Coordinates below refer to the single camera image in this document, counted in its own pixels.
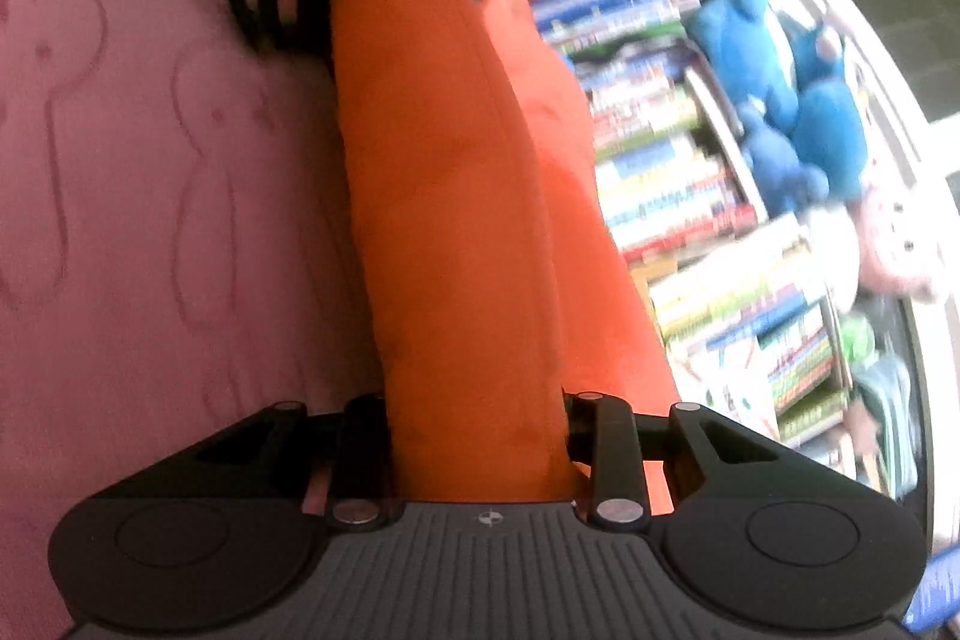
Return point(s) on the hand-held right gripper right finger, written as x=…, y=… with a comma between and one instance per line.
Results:
x=611, y=437

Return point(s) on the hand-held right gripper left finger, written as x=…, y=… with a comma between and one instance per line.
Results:
x=367, y=430

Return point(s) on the orange puffer jacket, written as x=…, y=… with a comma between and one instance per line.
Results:
x=435, y=197

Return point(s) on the white box with pencil print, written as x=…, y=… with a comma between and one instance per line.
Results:
x=731, y=392

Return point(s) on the row of thin tall books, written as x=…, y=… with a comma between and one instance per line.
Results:
x=615, y=6

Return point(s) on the pink bunny print blanket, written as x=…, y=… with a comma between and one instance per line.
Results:
x=150, y=160

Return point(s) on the green toy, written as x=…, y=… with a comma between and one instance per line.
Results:
x=855, y=336

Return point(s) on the teal folded cloth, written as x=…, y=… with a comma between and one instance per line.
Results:
x=889, y=422

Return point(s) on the book row in white rack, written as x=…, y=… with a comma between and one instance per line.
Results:
x=660, y=160

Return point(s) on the small blue plush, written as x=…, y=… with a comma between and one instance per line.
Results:
x=780, y=160

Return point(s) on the pink plush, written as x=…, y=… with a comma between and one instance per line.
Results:
x=900, y=242

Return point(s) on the blue box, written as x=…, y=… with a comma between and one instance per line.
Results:
x=934, y=591

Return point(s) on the blue and white plush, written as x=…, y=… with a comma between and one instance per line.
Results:
x=829, y=108

